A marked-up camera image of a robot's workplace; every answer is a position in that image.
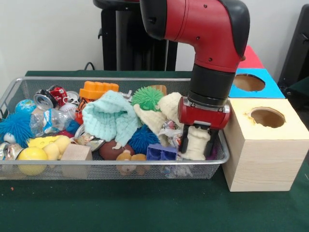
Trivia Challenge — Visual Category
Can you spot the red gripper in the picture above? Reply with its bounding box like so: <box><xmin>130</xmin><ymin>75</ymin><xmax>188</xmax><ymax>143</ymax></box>
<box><xmin>178</xmin><ymin>98</ymin><xmax>231</xmax><ymax>157</ymax></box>

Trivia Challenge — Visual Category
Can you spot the cream white cloth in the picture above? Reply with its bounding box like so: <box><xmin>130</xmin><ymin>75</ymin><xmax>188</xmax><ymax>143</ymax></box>
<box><xmin>133</xmin><ymin>92</ymin><xmax>213</xmax><ymax>161</ymax></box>

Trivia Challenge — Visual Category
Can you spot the wooden box with three holes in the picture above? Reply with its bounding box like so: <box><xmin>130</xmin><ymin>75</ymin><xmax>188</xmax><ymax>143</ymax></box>
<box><xmin>222</xmin><ymin>45</ymin><xmax>309</xmax><ymax>192</ymax></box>

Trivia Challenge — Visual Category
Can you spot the silver mesh bin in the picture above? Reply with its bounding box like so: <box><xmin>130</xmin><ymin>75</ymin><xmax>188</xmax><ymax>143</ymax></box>
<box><xmin>0</xmin><ymin>76</ymin><xmax>230</xmax><ymax>180</ymax></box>

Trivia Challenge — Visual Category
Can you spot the purple-blue toy brick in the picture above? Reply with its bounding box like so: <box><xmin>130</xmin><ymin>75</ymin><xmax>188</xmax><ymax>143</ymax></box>
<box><xmin>146</xmin><ymin>144</ymin><xmax>178</xmax><ymax>160</ymax></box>

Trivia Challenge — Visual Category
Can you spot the dark blue spiky ball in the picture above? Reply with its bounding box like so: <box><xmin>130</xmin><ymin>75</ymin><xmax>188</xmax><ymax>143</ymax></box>
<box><xmin>127</xmin><ymin>124</ymin><xmax>160</xmax><ymax>155</ymax></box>

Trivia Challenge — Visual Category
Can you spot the green spiky ball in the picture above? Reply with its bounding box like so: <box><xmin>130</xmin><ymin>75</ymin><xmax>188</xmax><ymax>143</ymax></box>
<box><xmin>131</xmin><ymin>87</ymin><xmax>165</xmax><ymax>112</ymax></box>

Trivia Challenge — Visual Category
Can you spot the dark green table cloth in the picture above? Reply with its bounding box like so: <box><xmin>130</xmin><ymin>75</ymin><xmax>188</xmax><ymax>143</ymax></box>
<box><xmin>0</xmin><ymin>70</ymin><xmax>309</xmax><ymax>232</ymax></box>
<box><xmin>284</xmin><ymin>77</ymin><xmax>309</xmax><ymax>114</ymax></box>

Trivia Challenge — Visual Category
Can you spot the mint green cloth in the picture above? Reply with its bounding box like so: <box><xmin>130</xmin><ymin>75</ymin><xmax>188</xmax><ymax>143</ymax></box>
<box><xmin>82</xmin><ymin>90</ymin><xmax>142</xmax><ymax>147</ymax></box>

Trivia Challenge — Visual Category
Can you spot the orange toy brick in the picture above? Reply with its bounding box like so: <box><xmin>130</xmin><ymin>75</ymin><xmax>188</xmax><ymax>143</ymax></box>
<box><xmin>79</xmin><ymin>81</ymin><xmax>119</xmax><ymax>100</ymax></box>

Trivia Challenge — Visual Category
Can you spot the plain wooden block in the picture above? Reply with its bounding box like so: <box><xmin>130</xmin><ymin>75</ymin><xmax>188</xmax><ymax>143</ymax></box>
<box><xmin>60</xmin><ymin>144</ymin><xmax>93</xmax><ymax>179</ymax></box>

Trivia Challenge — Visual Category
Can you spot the black chair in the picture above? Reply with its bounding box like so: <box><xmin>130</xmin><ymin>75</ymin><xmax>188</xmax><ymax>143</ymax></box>
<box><xmin>277</xmin><ymin>4</ymin><xmax>309</xmax><ymax>84</ymax></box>

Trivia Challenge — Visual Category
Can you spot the crushed clear plastic bottle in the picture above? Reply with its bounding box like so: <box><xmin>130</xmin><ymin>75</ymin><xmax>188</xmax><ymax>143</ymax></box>
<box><xmin>29</xmin><ymin>108</ymin><xmax>75</xmax><ymax>138</ymax></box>

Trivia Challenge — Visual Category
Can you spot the plain yellow ball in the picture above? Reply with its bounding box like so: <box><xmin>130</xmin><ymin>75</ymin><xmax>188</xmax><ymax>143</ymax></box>
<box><xmin>16</xmin><ymin>146</ymin><xmax>48</xmax><ymax>176</ymax></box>

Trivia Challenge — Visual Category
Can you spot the blue globe ball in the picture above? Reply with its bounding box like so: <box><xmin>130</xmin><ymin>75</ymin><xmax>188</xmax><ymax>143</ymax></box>
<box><xmin>14</xmin><ymin>99</ymin><xmax>37</xmax><ymax>114</ymax></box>

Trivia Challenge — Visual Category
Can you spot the light blue spiky ball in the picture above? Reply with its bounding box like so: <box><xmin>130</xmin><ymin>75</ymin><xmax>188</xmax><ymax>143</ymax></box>
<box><xmin>0</xmin><ymin>112</ymin><xmax>34</xmax><ymax>148</ymax></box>

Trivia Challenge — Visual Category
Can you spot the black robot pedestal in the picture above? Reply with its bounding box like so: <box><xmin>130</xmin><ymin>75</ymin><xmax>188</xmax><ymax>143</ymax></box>
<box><xmin>93</xmin><ymin>0</ymin><xmax>179</xmax><ymax>72</ymax></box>

